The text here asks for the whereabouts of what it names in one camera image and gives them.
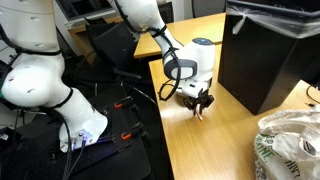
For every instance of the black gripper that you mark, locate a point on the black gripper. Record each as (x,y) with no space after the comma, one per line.
(200,100)

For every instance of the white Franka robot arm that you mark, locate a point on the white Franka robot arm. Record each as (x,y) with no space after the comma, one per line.
(33,83)

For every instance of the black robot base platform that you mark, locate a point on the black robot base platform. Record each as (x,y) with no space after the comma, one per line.
(110,160)

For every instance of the black orange bar clamp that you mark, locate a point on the black orange bar clamp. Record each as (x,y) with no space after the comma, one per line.
(122,102)
(131,130)

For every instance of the black trash bin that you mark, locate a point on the black trash bin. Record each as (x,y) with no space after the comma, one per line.
(260,66)

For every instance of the light wooden table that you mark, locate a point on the light wooden table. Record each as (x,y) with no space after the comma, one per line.
(190,30)

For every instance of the white printed tote bag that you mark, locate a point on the white printed tote bag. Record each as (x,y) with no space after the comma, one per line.
(286,146)

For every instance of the clear plastic bin liner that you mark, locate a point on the clear plastic bin liner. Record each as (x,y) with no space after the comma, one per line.
(283,21)

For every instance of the dark framed window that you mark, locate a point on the dark framed window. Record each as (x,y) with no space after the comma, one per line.
(83,6)

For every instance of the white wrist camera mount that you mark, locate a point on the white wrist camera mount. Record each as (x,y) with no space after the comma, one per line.
(193,88)

